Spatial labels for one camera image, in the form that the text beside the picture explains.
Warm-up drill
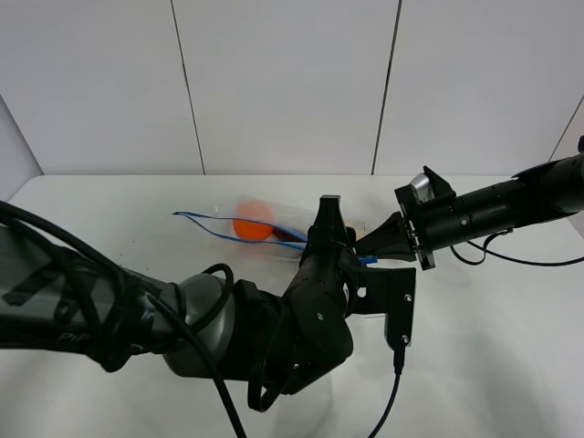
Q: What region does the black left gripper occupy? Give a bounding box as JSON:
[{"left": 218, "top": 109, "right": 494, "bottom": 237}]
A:
[{"left": 291, "top": 195, "right": 360, "bottom": 319}]

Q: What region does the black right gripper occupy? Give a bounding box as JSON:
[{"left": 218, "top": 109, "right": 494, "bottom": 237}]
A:
[{"left": 354, "top": 184, "right": 461, "bottom": 270}]

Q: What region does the clear zip bag blue seal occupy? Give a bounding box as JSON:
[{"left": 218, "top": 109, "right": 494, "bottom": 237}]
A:
[{"left": 173, "top": 197, "right": 317, "bottom": 261}]

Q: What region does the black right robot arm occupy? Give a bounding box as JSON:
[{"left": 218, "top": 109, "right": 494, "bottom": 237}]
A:
[{"left": 355, "top": 153, "right": 583, "bottom": 270}]

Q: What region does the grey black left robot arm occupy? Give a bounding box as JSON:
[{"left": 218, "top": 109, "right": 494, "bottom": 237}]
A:
[{"left": 1, "top": 196, "right": 360, "bottom": 411}]

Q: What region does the purple eggplant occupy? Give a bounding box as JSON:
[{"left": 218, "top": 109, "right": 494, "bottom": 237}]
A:
[{"left": 272, "top": 226, "right": 307, "bottom": 243}]

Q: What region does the orange fruit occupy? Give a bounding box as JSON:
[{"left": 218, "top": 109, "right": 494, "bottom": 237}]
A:
[{"left": 233, "top": 201, "right": 273, "bottom": 241}]

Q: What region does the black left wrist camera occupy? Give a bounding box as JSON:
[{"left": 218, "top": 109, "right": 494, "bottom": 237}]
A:
[{"left": 348, "top": 266, "right": 416, "bottom": 349}]

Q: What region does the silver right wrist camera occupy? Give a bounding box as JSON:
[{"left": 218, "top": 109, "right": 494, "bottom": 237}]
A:
[{"left": 409, "top": 166, "right": 456, "bottom": 203}]

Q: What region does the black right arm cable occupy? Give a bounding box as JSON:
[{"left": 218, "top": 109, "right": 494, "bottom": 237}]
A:
[{"left": 450, "top": 230, "right": 584, "bottom": 266}]

